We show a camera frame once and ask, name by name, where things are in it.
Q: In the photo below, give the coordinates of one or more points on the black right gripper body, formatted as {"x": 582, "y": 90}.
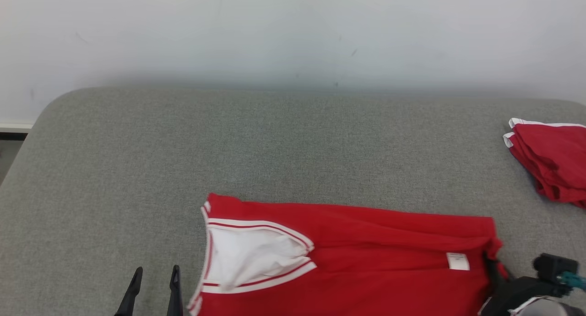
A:
{"x": 517, "y": 295}

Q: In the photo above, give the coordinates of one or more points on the red white shirt with label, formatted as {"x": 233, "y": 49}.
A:
{"x": 366, "y": 261}

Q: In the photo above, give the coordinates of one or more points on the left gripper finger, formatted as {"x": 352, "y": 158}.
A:
{"x": 130, "y": 295}
{"x": 175, "y": 293}

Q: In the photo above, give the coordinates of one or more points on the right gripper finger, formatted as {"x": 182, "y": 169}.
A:
{"x": 493, "y": 270}

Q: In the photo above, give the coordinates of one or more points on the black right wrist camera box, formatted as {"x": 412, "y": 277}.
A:
{"x": 554, "y": 268}

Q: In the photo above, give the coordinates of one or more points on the dark skirting strip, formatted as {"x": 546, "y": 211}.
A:
{"x": 13, "y": 136}

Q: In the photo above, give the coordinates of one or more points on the red shorts with white stripe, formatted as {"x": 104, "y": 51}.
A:
{"x": 554, "y": 165}

